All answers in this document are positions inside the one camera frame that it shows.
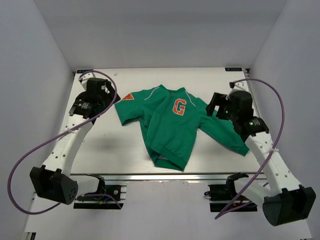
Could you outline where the green varsity jacket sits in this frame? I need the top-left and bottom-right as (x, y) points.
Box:
(115, 85), (249, 171)

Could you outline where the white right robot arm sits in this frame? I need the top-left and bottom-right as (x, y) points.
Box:
(205, 90), (316, 226)

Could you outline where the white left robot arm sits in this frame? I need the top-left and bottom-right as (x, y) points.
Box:
(29, 77), (120, 205)

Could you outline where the blue left corner label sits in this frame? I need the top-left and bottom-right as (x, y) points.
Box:
(76, 69), (92, 74)

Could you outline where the blue corner label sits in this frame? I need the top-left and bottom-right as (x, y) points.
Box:
(76, 69), (92, 74)
(224, 67), (243, 72)

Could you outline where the blue right corner label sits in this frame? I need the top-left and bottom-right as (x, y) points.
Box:
(224, 67), (243, 72)

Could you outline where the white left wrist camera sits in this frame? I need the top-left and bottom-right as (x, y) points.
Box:
(78, 73), (93, 90)

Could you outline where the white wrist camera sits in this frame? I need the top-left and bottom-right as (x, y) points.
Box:
(229, 81), (246, 91)
(78, 73), (93, 90)

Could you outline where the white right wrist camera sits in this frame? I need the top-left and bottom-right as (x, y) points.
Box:
(229, 81), (246, 91)

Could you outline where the aluminium right side rail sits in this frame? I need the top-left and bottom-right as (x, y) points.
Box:
(243, 68), (261, 118)

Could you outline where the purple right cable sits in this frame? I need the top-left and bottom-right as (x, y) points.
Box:
(214, 78), (286, 220)

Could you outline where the aluminium table edge rail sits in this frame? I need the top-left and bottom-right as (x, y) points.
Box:
(69, 172), (267, 183)

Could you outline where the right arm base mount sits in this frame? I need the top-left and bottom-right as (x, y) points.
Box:
(203, 172), (258, 213)

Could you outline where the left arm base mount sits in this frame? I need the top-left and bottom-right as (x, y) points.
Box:
(71, 174), (127, 210)

